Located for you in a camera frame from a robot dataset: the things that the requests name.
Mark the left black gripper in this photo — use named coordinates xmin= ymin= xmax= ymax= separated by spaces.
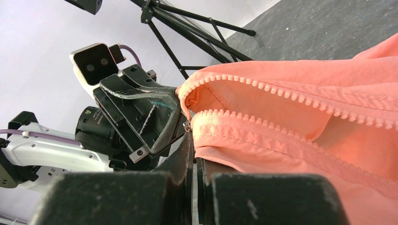
xmin=93 ymin=64 xmax=185 ymax=164

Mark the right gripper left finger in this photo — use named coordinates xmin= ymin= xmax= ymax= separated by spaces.
xmin=31 ymin=133 xmax=192 ymax=225

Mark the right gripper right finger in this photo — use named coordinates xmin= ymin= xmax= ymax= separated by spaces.
xmin=197 ymin=158 xmax=349 ymax=225

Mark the salmon pink zip jacket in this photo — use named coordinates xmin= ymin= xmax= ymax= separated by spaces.
xmin=176 ymin=35 xmax=398 ymax=225

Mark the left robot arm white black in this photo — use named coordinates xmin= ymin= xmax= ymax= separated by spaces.
xmin=0 ymin=65 xmax=184 ymax=192

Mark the black tripod stand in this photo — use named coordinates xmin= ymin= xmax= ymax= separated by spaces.
xmin=131 ymin=0 xmax=256 ymax=79

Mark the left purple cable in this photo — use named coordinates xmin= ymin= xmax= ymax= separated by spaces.
xmin=0 ymin=44 xmax=142 ymax=147

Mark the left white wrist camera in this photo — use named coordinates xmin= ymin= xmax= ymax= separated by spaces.
xmin=69 ymin=43 xmax=126 ymax=98

